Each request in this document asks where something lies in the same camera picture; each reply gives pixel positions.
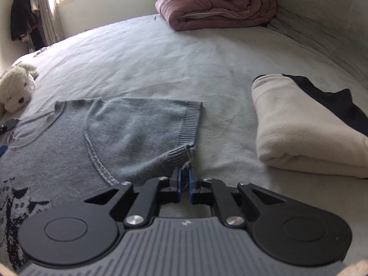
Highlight grey knitted cat sweater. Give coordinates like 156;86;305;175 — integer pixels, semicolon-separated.
1;98;201;271

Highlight dark hanging clothes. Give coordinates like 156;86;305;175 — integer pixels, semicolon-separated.
11;0;46;51

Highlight pink folded quilt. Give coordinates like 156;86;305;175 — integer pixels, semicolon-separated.
155;0;278;31

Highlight grey curtain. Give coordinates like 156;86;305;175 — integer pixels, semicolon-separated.
38;0;64;46

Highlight black folded garment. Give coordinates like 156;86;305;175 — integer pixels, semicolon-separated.
282;73;368;137

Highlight grey bed sheet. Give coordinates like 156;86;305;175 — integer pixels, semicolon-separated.
19;16;367;263

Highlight beige folded garment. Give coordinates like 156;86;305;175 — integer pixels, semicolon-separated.
251;74;367;178

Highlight white plush dog toy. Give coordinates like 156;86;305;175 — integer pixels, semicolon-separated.
0;63;39;117

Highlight grey quilted blanket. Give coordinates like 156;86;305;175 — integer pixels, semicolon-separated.
270;0;367;81

